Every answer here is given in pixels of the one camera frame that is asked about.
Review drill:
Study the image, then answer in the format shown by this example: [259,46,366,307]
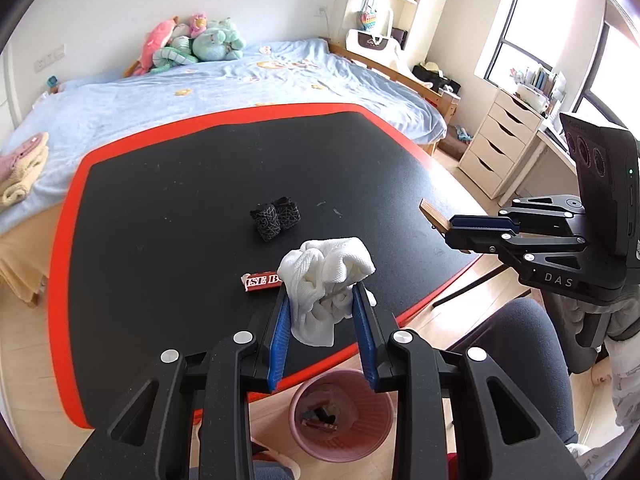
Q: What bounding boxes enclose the wooden strip pieces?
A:
[419,200,451,235]

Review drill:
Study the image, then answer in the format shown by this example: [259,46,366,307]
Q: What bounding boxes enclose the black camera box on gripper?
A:
[560,113,639,268]

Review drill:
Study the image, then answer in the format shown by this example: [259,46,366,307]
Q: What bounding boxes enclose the person's dark trouser leg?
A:
[449,298,578,444]

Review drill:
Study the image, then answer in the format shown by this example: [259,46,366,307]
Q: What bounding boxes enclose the bed with blue sheet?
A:
[1,39,456,302]

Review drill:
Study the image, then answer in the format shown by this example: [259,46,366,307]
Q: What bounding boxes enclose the red black table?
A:
[48,103,480,428]

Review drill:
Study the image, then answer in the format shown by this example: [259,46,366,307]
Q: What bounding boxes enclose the red BOX carton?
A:
[241,271,282,292]

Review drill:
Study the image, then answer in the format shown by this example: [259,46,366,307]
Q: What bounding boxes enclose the black patterned sock roll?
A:
[250,196,300,242]

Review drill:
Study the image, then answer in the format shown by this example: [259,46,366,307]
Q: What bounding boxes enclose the white sock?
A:
[277,237,375,348]

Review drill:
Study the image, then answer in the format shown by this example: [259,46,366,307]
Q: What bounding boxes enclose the white handbag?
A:
[345,29,400,56]

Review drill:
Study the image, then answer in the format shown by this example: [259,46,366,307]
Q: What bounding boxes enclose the pile of plush toys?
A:
[125,13,244,77]

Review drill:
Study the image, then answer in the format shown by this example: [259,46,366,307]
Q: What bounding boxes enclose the folded pink yellow towels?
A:
[1,132,49,210]

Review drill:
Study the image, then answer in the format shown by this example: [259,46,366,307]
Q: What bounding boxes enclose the pink trash basket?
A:
[288,370,395,464]

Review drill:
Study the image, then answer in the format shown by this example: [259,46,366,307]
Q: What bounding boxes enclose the white drawer cabinet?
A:
[459,89,542,198]

